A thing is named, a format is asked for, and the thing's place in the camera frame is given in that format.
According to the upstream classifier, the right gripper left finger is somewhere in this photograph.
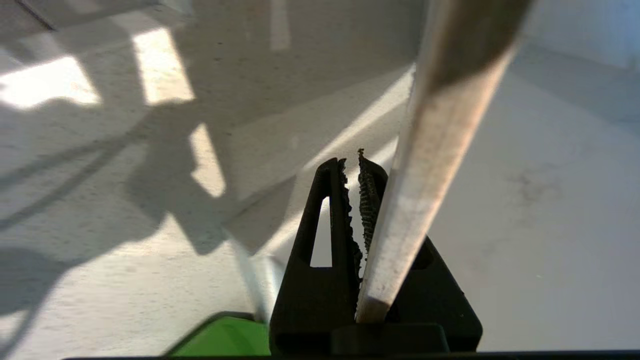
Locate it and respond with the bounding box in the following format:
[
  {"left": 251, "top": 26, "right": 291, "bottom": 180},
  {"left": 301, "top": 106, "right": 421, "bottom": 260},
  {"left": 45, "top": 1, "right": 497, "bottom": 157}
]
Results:
[{"left": 269, "top": 157, "right": 364, "bottom": 356}]

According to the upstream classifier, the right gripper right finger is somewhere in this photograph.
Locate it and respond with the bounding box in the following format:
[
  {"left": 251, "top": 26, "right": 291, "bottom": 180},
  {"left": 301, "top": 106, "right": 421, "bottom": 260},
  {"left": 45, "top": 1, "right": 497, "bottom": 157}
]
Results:
[{"left": 357, "top": 148, "right": 484, "bottom": 352}]

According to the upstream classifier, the wooden scrub brush handle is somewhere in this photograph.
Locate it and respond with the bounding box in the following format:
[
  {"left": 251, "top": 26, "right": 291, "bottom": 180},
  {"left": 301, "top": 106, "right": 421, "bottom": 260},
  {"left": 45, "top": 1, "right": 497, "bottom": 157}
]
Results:
[{"left": 354, "top": 0, "right": 532, "bottom": 325}]

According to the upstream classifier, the metal rod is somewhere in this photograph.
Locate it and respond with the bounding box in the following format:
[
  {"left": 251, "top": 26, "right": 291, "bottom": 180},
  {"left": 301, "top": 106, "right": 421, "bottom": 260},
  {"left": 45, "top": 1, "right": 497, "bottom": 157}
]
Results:
[{"left": 231, "top": 239, "right": 287, "bottom": 324}]

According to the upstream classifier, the green plastic object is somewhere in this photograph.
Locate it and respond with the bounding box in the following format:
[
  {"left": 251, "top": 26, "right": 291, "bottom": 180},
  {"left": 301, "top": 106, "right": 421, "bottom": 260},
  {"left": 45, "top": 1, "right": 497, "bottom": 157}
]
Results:
[{"left": 164, "top": 312, "right": 272, "bottom": 357}]

